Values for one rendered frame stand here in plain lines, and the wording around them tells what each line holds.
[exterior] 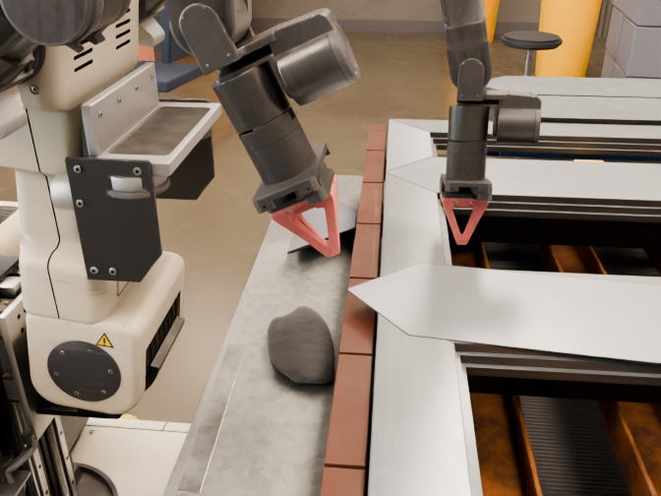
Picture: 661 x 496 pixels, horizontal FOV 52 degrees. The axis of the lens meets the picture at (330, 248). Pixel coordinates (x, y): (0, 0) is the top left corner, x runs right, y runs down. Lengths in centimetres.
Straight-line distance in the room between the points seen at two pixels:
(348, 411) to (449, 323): 18
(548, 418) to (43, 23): 93
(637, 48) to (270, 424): 346
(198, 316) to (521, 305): 168
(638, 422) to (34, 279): 82
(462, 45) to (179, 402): 142
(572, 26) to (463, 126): 465
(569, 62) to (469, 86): 472
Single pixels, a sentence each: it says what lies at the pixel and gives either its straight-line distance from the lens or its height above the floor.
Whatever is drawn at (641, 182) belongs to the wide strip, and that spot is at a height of 85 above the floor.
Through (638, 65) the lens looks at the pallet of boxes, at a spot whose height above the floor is 48.
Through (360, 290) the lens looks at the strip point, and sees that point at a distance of 90.
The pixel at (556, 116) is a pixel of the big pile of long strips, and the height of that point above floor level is 85.
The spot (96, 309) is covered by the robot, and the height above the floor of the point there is 83.
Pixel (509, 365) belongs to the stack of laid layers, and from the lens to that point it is 83.
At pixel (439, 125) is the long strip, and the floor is 85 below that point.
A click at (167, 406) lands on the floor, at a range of 207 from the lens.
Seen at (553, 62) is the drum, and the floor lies 14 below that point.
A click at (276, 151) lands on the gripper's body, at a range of 63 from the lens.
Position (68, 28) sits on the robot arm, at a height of 121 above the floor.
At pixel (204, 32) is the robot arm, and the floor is 121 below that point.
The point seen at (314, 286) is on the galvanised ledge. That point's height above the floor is 68.
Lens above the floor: 132
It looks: 28 degrees down
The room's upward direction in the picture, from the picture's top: straight up
